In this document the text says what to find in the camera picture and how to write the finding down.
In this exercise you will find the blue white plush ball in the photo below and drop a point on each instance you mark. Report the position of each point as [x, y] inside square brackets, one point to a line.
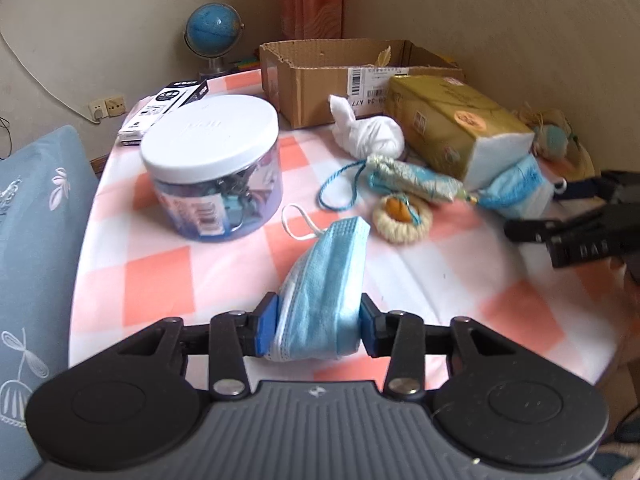
[551, 142]

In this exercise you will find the blue brocade sachet pouch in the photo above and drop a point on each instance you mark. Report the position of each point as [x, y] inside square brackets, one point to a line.
[386, 176]

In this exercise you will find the blue surgical face mask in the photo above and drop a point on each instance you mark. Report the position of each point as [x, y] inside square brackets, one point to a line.
[319, 300]

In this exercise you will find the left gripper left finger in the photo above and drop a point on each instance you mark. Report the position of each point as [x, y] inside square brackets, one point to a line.
[232, 336]

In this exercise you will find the colourful toy blocks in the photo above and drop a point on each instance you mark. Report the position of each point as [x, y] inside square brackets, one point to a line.
[246, 64]

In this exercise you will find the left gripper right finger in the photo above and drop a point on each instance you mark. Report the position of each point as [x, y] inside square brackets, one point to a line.
[400, 336]

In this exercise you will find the wall power socket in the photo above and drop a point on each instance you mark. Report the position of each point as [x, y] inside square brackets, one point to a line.
[110, 107]

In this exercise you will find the white knotted cloth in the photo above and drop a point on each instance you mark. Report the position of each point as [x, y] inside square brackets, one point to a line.
[377, 135]

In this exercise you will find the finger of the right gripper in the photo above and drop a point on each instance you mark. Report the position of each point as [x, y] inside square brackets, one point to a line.
[612, 186]
[545, 229]

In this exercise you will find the cream sachet with tassel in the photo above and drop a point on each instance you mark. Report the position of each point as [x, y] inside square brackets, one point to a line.
[577, 165]

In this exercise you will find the black white product box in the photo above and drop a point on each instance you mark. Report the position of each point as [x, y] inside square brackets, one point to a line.
[151, 111]

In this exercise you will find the gold tissue pack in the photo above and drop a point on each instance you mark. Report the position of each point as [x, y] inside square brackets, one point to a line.
[456, 129]

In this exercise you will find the cardboard box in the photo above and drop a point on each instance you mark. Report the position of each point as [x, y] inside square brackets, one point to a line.
[298, 76]

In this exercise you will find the blue desk globe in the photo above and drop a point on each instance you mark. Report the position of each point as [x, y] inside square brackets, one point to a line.
[211, 32]

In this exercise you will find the blue embroidered cushion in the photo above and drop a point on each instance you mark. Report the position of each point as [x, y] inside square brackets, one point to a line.
[47, 189]

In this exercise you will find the clear jar white lid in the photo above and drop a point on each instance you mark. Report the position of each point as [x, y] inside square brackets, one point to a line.
[215, 166]

